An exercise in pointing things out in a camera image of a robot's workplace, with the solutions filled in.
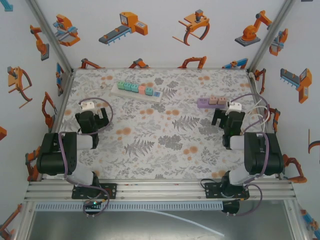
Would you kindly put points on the pink and brown plug adapter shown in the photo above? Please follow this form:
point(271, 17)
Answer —
point(221, 100)
point(213, 100)

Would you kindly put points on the purple power strip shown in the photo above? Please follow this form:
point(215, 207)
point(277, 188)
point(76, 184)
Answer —
point(203, 103)

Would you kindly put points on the white multi-socket power strip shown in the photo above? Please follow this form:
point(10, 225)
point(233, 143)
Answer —
point(130, 95)

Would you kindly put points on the teal plug adapter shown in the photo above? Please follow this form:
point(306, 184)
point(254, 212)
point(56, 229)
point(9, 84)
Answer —
point(127, 86)
point(149, 91)
point(134, 88)

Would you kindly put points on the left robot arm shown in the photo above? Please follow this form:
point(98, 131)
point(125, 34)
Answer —
point(57, 155)

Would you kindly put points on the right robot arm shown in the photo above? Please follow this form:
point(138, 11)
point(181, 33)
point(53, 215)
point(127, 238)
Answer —
point(262, 155)

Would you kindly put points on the green plug adapter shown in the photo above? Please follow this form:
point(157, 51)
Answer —
point(121, 85)

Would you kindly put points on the floral tablecloth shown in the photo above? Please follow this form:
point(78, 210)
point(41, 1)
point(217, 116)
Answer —
point(160, 140)

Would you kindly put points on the black controller board with LED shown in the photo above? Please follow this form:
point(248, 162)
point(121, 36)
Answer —
point(93, 205)

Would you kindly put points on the thin white tube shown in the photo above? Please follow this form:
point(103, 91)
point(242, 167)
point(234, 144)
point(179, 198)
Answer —
point(190, 222)

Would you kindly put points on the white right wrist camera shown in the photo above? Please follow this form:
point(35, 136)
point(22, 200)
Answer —
point(235, 107)

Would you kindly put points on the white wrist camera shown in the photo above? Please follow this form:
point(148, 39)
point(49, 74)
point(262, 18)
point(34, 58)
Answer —
point(235, 107)
point(86, 106)

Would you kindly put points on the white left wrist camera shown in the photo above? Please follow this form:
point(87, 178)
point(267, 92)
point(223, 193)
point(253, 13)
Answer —
point(86, 106)

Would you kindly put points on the aluminium side rail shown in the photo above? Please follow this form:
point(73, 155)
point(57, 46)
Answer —
point(63, 100)
point(255, 87)

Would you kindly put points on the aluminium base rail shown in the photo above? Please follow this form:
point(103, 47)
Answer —
point(160, 192)

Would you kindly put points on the aluminium frame post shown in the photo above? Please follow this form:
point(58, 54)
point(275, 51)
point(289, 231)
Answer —
point(50, 35)
point(271, 35)

